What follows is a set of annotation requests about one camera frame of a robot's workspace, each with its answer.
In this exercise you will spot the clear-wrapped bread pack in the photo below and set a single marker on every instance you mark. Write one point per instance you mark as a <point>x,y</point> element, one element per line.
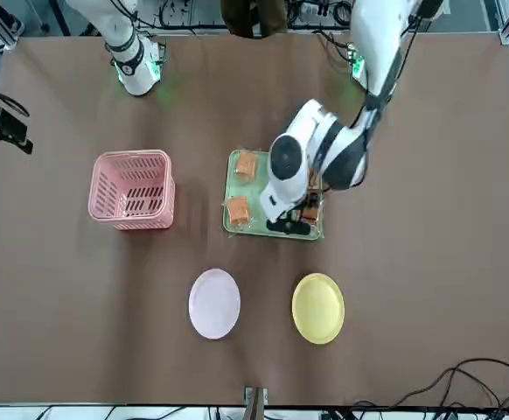
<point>239,210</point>
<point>246,165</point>
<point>312,212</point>

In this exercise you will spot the yellow round plate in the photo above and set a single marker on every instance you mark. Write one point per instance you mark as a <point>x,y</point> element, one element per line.
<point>318,308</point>

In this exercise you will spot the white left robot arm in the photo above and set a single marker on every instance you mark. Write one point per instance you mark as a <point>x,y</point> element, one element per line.
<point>289,175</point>

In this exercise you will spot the green rectangular tray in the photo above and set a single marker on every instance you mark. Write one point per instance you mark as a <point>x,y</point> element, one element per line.
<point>256,210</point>

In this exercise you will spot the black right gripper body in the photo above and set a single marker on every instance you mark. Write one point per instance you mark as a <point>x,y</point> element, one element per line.
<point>11,129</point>

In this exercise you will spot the white round plate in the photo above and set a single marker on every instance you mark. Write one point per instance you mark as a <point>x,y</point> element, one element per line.
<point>214,304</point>

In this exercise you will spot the small pink slotted basket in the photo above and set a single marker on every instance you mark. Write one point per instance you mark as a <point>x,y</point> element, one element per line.
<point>147,224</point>

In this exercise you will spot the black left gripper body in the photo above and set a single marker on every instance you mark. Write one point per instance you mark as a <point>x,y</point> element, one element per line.
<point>295,215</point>

